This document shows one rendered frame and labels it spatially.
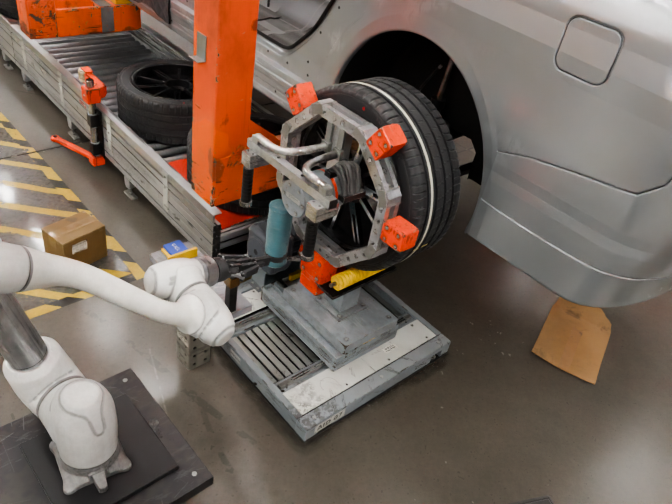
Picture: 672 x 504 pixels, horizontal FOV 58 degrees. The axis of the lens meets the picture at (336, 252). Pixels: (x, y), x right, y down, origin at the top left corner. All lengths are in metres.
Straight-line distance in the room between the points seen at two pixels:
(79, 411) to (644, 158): 1.61
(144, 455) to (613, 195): 1.53
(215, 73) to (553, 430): 1.91
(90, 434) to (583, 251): 1.49
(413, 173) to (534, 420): 1.28
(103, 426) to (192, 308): 0.40
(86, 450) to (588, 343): 2.31
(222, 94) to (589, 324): 2.11
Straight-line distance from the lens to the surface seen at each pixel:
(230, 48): 2.22
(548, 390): 2.87
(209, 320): 1.59
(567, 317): 3.29
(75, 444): 1.77
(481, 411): 2.65
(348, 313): 2.50
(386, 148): 1.81
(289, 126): 2.15
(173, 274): 1.67
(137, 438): 1.97
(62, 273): 1.46
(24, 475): 1.97
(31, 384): 1.83
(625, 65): 1.81
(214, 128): 2.32
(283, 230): 2.16
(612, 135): 1.85
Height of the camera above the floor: 1.91
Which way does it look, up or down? 37 degrees down
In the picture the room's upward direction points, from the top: 11 degrees clockwise
